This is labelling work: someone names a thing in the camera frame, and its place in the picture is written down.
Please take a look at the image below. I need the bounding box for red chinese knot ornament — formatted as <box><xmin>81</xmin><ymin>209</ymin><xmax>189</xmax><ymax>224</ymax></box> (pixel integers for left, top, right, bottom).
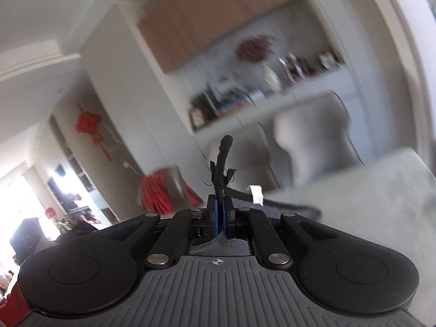
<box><xmin>75</xmin><ymin>103</ymin><xmax>112</xmax><ymax>162</ymax></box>

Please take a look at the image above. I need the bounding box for chair with red cloth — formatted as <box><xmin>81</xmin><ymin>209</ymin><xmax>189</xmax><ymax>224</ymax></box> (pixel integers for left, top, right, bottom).
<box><xmin>137</xmin><ymin>165</ymin><xmax>204</xmax><ymax>217</ymax></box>

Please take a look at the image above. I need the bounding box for stack of books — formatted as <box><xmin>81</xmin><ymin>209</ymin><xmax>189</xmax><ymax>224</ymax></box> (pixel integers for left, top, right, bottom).
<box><xmin>215</xmin><ymin>96</ymin><xmax>251</xmax><ymax>117</ymax></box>

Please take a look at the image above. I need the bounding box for framed picture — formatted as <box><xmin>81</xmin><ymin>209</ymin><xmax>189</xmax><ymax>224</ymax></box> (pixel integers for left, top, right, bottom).
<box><xmin>189</xmin><ymin>107</ymin><xmax>208</xmax><ymax>131</ymax></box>

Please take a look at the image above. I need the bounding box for white ceramic vase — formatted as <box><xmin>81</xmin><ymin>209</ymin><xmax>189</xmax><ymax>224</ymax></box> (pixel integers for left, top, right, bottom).
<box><xmin>262</xmin><ymin>65</ymin><xmax>282</xmax><ymax>93</ymax></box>

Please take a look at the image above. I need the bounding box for grey microfibre towel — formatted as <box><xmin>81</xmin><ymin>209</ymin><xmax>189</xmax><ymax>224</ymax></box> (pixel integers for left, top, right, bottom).
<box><xmin>189</xmin><ymin>134</ymin><xmax>436</xmax><ymax>314</ymax></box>

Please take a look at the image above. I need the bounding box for left beige dining chair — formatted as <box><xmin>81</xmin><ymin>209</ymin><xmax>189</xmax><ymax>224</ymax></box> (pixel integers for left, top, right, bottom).
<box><xmin>205</xmin><ymin>123</ymin><xmax>282</xmax><ymax>193</ymax></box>

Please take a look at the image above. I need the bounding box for white sideboard cabinet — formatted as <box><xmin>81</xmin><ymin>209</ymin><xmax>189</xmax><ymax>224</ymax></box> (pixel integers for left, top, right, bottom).
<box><xmin>194</xmin><ymin>66</ymin><xmax>375</xmax><ymax>187</ymax></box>

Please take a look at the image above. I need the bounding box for right beige dining chair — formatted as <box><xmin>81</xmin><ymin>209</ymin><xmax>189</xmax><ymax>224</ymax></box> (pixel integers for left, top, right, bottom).
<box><xmin>273</xmin><ymin>91</ymin><xmax>363</xmax><ymax>187</ymax></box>

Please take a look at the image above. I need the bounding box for beige dining chair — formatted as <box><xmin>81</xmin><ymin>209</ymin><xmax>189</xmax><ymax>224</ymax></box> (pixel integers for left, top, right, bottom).
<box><xmin>273</xmin><ymin>91</ymin><xmax>363</xmax><ymax>187</ymax></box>
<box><xmin>205</xmin><ymin>123</ymin><xmax>282</xmax><ymax>193</ymax></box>

